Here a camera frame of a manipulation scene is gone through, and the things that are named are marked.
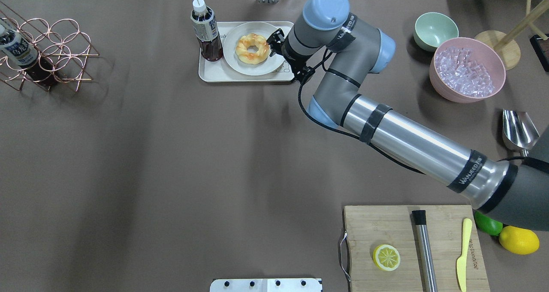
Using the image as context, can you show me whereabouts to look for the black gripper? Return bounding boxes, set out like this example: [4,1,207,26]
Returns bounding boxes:
[281,48,316,84]

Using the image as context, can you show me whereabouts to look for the white round plate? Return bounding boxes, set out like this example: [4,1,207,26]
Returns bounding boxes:
[223,22,284,76]

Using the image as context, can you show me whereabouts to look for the glazed donut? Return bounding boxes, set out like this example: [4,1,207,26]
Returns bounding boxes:
[235,33,270,65]

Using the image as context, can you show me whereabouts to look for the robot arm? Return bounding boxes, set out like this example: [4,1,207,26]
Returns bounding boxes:
[270,0,549,231]

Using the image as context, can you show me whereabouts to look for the tea bottle on tray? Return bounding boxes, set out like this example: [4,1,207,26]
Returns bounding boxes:
[190,0,223,62]

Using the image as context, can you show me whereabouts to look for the green bowl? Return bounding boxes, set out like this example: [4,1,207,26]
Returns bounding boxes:
[413,12,459,52]

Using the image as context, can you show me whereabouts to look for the pink bowl with ice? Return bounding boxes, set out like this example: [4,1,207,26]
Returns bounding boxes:
[429,37,507,103]

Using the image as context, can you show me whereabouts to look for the bamboo cutting board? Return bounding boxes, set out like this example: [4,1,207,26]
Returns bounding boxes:
[344,205,473,292]

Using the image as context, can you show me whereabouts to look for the wooden mug tree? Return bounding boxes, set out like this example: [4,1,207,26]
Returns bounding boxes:
[474,0,549,70]

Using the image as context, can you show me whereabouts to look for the lemon half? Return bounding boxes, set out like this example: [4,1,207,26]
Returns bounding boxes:
[372,244,401,272]

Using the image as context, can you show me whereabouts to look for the metal scoop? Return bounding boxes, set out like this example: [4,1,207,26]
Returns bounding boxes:
[502,109,540,157]

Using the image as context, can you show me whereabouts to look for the steel muddler black tip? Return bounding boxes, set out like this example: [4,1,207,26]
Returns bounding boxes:
[411,210,438,292]

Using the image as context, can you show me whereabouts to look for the green lime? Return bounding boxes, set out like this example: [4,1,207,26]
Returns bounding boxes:
[473,211,504,237]

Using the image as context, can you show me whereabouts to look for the yellow plastic knife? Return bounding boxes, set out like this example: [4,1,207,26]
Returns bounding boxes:
[455,218,473,292]

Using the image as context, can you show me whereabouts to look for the tea bottle in rack front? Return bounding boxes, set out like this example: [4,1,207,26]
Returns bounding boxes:
[0,24,58,89]

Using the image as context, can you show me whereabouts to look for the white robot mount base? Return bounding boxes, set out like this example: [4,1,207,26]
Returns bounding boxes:
[209,278,323,292]

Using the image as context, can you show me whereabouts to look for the copper wire bottle rack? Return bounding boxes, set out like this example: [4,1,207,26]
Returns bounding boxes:
[1,2,100,93]

